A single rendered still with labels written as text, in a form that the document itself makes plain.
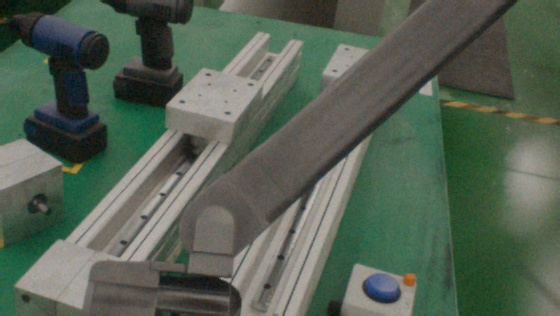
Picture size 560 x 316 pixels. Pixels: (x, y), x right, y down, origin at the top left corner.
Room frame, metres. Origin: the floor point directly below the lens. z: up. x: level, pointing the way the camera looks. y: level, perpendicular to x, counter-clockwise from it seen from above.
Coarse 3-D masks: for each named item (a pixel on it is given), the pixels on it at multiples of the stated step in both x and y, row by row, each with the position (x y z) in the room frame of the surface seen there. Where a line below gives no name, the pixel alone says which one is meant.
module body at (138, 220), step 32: (256, 64) 1.32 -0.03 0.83; (288, 64) 1.26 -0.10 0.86; (256, 128) 1.08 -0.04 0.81; (160, 160) 0.85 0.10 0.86; (192, 160) 0.90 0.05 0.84; (224, 160) 0.91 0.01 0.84; (128, 192) 0.76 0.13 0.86; (160, 192) 0.81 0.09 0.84; (192, 192) 0.78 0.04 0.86; (96, 224) 0.68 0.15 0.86; (128, 224) 0.74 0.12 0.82; (160, 224) 0.70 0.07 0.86; (128, 256) 0.63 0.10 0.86; (160, 256) 0.68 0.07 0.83
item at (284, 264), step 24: (360, 144) 0.96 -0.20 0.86; (336, 168) 0.88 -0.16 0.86; (312, 192) 0.85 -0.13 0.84; (336, 192) 0.82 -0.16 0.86; (288, 216) 0.80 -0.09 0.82; (312, 216) 0.81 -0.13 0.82; (336, 216) 0.77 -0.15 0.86; (264, 240) 0.70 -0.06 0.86; (288, 240) 0.73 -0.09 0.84; (312, 240) 0.70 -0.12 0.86; (240, 264) 0.64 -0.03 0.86; (264, 264) 0.69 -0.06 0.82; (288, 264) 0.70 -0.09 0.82; (312, 264) 0.65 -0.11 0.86; (240, 288) 0.60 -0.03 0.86; (264, 288) 0.63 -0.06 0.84; (288, 288) 0.61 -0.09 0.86; (312, 288) 0.66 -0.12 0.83; (264, 312) 0.61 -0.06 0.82; (288, 312) 0.57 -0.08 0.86
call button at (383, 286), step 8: (368, 280) 0.65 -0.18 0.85; (376, 280) 0.65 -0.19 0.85; (384, 280) 0.65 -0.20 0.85; (392, 280) 0.66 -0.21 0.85; (368, 288) 0.64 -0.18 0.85; (376, 288) 0.64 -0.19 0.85; (384, 288) 0.64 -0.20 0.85; (392, 288) 0.64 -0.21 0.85; (376, 296) 0.63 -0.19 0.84; (384, 296) 0.63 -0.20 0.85; (392, 296) 0.63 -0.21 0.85
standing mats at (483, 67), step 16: (416, 0) 4.58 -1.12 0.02; (496, 32) 4.12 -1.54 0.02; (480, 48) 3.82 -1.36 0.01; (496, 48) 3.85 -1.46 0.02; (464, 64) 3.54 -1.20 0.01; (480, 64) 3.57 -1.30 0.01; (496, 64) 3.59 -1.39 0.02; (448, 80) 3.29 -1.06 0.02; (464, 80) 3.32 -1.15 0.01; (480, 80) 3.34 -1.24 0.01; (496, 80) 3.37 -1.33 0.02; (512, 96) 3.19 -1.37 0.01
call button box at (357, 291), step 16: (352, 272) 0.68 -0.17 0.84; (368, 272) 0.68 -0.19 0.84; (384, 272) 0.69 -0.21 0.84; (352, 288) 0.65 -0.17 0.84; (400, 288) 0.66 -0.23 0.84; (336, 304) 0.66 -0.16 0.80; (352, 304) 0.62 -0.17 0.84; (368, 304) 0.62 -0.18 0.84; (384, 304) 0.63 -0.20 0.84; (400, 304) 0.63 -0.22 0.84
